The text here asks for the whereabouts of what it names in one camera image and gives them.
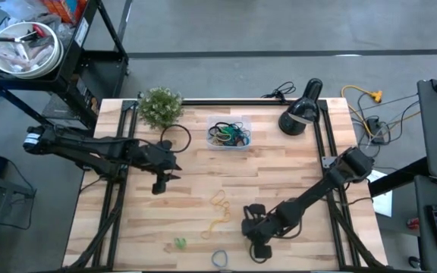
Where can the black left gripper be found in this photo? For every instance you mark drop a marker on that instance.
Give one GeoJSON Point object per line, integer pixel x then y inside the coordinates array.
{"type": "Point", "coordinates": [158, 161]}

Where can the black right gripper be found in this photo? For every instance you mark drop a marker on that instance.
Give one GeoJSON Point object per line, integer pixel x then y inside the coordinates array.
{"type": "Point", "coordinates": [260, 227]}

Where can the wide black rubber band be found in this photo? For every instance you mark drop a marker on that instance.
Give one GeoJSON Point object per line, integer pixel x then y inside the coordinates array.
{"type": "Point", "coordinates": [211, 130]}

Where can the green rubber band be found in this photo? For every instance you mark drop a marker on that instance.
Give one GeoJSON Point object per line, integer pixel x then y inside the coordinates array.
{"type": "Point", "coordinates": [180, 243]}
{"type": "Point", "coordinates": [228, 132]}

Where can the wide blue rubber band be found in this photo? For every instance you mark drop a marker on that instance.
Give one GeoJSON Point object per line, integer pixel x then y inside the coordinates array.
{"type": "Point", "coordinates": [245, 142]}

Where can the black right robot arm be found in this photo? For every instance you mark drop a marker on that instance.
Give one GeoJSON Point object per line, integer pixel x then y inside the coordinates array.
{"type": "Point", "coordinates": [317, 189]}

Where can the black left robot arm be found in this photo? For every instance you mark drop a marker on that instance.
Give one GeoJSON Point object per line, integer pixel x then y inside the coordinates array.
{"type": "Point", "coordinates": [89, 149]}

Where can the long yellow rubber band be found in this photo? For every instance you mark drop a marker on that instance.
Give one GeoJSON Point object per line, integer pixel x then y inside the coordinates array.
{"type": "Point", "coordinates": [214, 227]}

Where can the clear plastic bin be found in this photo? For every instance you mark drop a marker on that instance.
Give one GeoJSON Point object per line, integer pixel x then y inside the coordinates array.
{"type": "Point", "coordinates": [210, 118]}

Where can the potted green plant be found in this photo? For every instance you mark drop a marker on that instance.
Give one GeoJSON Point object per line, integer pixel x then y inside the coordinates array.
{"type": "Point", "coordinates": [161, 108]}

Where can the black desk lamp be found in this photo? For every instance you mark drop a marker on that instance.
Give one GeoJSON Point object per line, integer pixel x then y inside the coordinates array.
{"type": "Point", "coordinates": [298, 113]}

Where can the black utility cart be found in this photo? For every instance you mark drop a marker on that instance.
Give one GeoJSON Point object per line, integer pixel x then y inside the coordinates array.
{"type": "Point", "coordinates": [97, 76]}

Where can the white paper sheet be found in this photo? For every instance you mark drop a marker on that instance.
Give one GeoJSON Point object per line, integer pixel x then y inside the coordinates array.
{"type": "Point", "coordinates": [383, 203]}

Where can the black power adapter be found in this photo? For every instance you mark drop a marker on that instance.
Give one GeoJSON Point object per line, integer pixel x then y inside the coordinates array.
{"type": "Point", "coordinates": [375, 127]}

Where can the red can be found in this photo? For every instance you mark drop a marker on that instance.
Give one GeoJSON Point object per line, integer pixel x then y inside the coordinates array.
{"type": "Point", "coordinates": [412, 223]}

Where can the small black floor object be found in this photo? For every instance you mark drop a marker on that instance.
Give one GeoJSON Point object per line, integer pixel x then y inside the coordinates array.
{"type": "Point", "coordinates": [414, 262]}

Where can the white bowl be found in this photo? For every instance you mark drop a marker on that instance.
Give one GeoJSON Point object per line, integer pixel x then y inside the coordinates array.
{"type": "Point", "coordinates": [56, 57]}

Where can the orange cardboard box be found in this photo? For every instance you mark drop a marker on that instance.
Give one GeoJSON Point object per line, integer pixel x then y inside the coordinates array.
{"type": "Point", "coordinates": [65, 9]}

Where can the clear plastic bag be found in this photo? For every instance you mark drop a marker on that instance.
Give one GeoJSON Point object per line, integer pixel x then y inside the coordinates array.
{"type": "Point", "coordinates": [17, 7]}

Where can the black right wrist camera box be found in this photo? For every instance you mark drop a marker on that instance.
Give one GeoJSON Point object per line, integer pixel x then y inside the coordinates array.
{"type": "Point", "coordinates": [263, 252]}

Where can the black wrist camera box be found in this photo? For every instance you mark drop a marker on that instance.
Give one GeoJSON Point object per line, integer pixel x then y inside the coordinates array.
{"type": "Point", "coordinates": [165, 145]}
{"type": "Point", "coordinates": [263, 252]}

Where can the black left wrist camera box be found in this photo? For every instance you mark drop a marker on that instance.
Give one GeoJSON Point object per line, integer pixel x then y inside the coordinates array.
{"type": "Point", "coordinates": [165, 145]}

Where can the black table frame rail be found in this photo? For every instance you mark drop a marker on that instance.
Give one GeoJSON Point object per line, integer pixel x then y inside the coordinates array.
{"type": "Point", "coordinates": [127, 103]}
{"type": "Point", "coordinates": [241, 102]}
{"type": "Point", "coordinates": [334, 204]}

